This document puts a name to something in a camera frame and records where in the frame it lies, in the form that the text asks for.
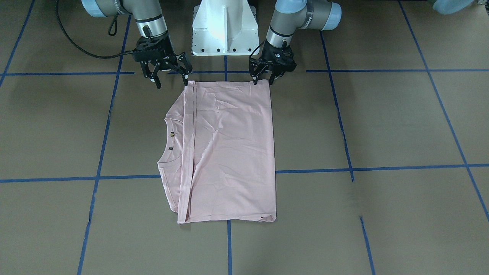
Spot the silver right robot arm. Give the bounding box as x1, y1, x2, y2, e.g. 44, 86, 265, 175
82, 0, 192, 89

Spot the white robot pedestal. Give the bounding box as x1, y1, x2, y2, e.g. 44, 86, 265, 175
191, 0, 260, 56

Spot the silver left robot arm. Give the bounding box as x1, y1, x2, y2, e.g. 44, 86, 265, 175
248, 0, 484, 85

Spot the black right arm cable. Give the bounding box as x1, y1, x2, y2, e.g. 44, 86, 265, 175
57, 0, 134, 60

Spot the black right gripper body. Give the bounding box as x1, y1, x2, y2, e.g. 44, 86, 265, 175
132, 32, 176, 73

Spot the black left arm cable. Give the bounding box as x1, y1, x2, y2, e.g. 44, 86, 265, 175
248, 40, 266, 61

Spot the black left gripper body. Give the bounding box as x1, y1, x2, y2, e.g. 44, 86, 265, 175
260, 40, 297, 73

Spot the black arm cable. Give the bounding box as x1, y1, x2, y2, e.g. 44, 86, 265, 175
57, 0, 134, 60
248, 40, 266, 61

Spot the pink printed t-shirt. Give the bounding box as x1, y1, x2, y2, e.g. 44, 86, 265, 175
157, 80, 277, 225

